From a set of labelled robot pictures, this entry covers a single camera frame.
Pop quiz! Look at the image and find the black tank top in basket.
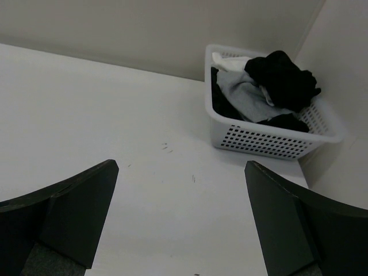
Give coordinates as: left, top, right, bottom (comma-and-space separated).
210, 67, 309, 133

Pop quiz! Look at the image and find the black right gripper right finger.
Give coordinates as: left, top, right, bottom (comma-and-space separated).
244, 161, 367, 275

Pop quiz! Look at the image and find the white plastic laundry basket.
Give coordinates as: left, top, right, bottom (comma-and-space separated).
205, 44, 346, 160

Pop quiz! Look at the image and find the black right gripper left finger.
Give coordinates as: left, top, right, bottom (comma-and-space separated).
1, 159, 119, 275

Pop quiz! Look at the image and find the white tank top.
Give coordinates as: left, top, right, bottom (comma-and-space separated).
212, 52, 251, 72

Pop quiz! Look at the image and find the grey tank top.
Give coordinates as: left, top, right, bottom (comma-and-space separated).
217, 71, 279, 123

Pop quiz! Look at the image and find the black tank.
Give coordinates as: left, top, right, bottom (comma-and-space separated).
244, 50, 321, 113
210, 67, 309, 133

